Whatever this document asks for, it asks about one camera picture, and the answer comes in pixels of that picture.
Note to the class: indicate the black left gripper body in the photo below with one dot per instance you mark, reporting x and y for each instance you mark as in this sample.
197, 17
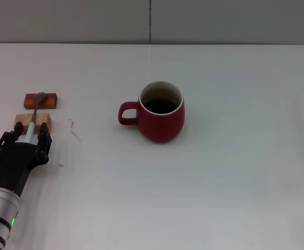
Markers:
16, 161

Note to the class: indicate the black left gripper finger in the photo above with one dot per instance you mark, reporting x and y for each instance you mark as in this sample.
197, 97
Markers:
7, 139
44, 145

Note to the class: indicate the red ceramic cup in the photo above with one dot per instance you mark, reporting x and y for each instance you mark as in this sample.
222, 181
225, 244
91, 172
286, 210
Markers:
162, 127

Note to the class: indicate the light wooden block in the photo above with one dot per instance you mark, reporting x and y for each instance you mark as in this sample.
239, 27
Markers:
44, 117

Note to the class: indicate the dark reddish wooden block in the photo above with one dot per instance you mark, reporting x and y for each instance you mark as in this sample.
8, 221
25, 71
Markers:
50, 101

